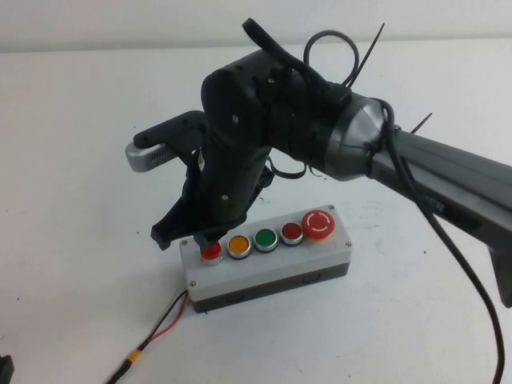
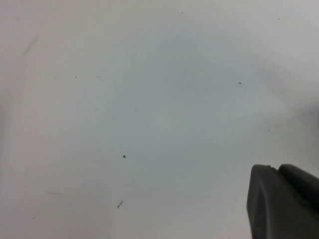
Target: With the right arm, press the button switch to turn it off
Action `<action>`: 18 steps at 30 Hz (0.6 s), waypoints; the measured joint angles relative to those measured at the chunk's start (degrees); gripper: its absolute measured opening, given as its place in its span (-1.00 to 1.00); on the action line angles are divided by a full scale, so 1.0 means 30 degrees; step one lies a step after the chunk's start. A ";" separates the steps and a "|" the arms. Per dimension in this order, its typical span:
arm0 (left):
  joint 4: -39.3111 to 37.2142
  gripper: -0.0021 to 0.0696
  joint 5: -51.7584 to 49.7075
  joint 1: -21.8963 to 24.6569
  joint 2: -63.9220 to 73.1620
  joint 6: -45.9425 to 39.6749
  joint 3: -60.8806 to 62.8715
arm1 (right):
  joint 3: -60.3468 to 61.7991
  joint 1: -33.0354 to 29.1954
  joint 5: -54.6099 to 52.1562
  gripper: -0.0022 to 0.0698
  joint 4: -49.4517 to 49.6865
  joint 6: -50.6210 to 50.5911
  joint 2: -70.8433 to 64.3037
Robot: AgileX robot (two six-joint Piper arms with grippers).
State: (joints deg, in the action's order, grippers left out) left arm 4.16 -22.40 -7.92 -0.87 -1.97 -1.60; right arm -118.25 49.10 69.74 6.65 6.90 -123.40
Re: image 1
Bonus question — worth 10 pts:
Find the red mushroom emergency stop button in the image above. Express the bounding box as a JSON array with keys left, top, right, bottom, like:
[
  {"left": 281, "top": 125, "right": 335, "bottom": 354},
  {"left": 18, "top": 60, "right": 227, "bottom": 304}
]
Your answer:
[{"left": 301, "top": 208, "right": 336, "bottom": 243}]

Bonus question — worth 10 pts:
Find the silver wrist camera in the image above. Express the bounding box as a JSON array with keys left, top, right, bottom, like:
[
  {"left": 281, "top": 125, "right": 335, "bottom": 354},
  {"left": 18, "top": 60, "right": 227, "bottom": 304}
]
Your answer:
[{"left": 124, "top": 138, "right": 179, "bottom": 174}]

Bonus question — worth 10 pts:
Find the short black zip tie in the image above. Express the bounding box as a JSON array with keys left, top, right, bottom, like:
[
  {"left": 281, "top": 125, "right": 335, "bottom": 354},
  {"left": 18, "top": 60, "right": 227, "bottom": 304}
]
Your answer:
[{"left": 412, "top": 112, "right": 434, "bottom": 134}]

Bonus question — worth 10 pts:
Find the red domed pilot button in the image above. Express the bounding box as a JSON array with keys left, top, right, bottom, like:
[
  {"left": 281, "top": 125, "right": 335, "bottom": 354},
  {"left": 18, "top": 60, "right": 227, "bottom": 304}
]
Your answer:
[{"left": 200, "top": 242, "right": 223, "bottom": 267}]

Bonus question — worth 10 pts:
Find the thin black wire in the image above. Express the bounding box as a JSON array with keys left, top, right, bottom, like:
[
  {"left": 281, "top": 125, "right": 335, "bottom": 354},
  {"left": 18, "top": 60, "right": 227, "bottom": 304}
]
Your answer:
[{"left": 137, "top": 290, "right": 188, "bottom": 350}]

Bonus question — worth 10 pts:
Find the grey push-button control box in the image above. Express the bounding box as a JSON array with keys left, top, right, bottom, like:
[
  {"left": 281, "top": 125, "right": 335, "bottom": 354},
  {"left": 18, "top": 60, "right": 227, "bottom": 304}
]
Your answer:
[{"left": 178, "top": 203, "right": 354, "bottom": 315}]

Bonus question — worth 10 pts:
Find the black block at table edge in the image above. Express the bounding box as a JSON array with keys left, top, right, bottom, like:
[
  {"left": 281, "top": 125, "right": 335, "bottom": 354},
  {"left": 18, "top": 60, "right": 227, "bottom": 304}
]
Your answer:
[{"left": 0, "top": 354, "right": 16, "bottom": 379}]

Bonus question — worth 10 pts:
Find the black looped zip tie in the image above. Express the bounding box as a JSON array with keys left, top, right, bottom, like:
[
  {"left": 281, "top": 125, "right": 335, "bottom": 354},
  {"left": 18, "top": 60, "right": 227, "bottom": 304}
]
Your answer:
[{"left": 302, "top": 22, "right": 387, "bottom": 90}]

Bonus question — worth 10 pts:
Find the black sheathed power cable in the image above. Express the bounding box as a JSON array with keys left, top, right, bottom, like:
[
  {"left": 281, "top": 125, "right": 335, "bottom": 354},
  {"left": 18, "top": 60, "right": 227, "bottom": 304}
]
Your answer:
[{"left": 105, "top": 357, "right": 134, "bottom": 384}]

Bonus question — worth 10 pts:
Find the yellow flat push button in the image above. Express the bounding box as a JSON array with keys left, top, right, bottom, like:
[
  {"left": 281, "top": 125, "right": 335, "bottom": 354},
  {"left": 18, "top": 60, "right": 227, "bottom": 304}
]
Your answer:
[{"left": 226, "top": 234, "right": 253, "bottom": 262}]

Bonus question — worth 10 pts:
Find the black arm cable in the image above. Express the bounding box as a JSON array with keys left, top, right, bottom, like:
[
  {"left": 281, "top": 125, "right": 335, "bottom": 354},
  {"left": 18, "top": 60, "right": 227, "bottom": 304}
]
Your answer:
[{"left": 241, "top": 18, "right": 506, "bottom": 384}]

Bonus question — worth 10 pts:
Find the thin red wire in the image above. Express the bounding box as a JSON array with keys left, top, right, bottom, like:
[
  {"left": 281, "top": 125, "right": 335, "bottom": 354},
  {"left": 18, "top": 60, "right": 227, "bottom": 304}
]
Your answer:
[{"left": 138, "top": 294, "right": 190, "bottom": 351}]

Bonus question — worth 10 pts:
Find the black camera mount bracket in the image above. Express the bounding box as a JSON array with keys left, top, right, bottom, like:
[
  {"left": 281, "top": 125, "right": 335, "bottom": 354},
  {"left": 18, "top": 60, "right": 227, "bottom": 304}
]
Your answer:
[{"left": 133, "top": 110, "right": 207, "bottom": 162}]

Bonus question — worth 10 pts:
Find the dark red flat push button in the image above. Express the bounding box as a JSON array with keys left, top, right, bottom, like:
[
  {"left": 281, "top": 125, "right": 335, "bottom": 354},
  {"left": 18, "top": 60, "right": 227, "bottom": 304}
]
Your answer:
[{"left": 278, "top": 222, "right": 305, "bottom": 248}]

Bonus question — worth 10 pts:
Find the green flat push button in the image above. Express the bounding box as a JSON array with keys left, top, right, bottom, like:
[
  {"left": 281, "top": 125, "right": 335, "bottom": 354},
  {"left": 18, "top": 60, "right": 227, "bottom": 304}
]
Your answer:
[{"left": 252, "top": 227, "right": 279, "bottom": 254}]

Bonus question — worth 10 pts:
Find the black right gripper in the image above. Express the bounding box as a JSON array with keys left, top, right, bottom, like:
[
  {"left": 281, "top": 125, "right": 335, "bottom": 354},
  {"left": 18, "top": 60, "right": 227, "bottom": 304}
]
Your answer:
[{"left": 150, "top": 63, "right": 277, "bottom": 252}]

